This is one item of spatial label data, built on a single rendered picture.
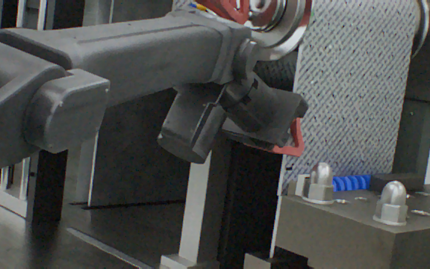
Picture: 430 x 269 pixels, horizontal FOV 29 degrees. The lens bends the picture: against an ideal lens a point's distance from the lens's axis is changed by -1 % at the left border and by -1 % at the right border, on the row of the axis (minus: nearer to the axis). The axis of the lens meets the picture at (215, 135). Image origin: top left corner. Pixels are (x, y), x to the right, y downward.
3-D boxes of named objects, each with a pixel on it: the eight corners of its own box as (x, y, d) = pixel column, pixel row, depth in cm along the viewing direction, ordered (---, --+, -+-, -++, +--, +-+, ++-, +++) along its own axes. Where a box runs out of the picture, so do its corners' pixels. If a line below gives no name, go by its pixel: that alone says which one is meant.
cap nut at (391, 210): (366, 217, 91) (372, 178, 90) (385, 215, 94) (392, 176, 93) (393, 226, 89) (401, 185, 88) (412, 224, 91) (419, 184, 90)
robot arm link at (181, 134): (257, 36, 83) (181, 8, 85) (208, 136, 79) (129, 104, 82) (266, 85, 94) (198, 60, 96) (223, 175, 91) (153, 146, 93)
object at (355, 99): (277, 194, 103) (299, 45, 100) (385, 186, 119) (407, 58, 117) (280, 196, 103) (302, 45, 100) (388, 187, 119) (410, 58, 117)
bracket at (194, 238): (157, 264, 108) (187, 28, 103) (193, 259, 112) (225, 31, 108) (182, 276, 104) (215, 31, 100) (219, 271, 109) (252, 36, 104)
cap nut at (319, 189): (295, 197, 97) (301, 159, 96) (315, 195, 100) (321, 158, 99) (319, 205, 94) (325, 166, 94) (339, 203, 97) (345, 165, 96)
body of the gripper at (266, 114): (285, 152, 94) (250, 119, 89) (222, 134, 101) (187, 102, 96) (310, 102, 96) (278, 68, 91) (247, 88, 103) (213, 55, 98)
